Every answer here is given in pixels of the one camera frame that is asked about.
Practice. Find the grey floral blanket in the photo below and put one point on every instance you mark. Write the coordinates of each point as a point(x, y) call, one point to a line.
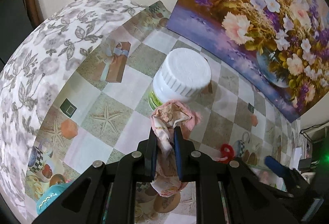
point(35, 74)

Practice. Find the white pill bottle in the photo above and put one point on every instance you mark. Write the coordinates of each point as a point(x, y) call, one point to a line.
point(183, 75)

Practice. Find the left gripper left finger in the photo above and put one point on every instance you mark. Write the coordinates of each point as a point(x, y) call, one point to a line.
point(105, 193)

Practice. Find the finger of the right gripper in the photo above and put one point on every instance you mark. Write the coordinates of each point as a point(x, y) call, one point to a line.
point(277, 168)

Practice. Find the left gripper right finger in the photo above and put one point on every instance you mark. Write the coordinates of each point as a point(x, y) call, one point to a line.
point(227, 193)

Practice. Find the teal plastic box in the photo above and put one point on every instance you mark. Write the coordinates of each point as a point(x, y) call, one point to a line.
point(50, 195)

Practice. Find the dark cabinet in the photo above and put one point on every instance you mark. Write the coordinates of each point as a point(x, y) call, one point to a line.
point(18, 19)

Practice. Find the flower painting canvas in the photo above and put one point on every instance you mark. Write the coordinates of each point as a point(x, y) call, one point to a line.
point(280, 46)

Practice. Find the checkered printed tablecloth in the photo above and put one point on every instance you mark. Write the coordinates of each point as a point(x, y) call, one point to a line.
point(95, 118)

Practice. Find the pink floral scrunchie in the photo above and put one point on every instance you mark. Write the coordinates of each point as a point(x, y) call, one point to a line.
point(168, 141)

